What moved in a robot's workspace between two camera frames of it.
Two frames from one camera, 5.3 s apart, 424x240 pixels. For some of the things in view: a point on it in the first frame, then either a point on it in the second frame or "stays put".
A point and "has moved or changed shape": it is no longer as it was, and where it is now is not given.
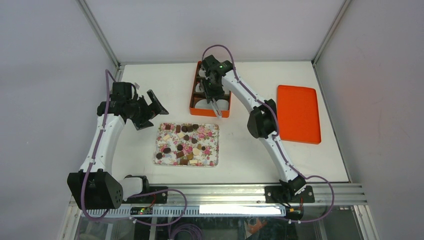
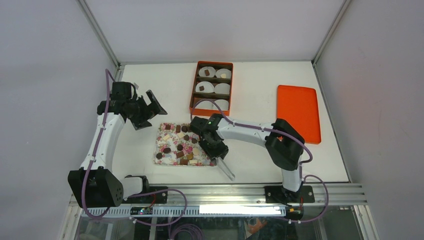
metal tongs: x=216 y=108 has moved or changed shape
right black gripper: x=209 y=94 → x=221 y=151
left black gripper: x=154 y=108 stays put
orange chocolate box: x=199 y=105 stays put
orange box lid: x=298 y=114 stays put
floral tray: x=194 y=144 stays put
